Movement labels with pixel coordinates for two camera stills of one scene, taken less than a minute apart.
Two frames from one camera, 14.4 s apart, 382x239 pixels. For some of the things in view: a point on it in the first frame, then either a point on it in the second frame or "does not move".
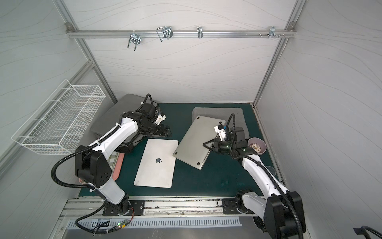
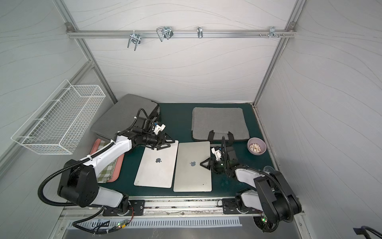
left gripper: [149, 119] -> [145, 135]
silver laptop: [157, 167] does not move
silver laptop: [191, 150] -> [190, 176]
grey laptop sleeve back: [223, 114] does not move
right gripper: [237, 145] -> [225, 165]
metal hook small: [200, 32] does not move
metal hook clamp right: [272, 31] does not move
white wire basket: [57, 124] does not move
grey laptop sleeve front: [110, 116] does not move
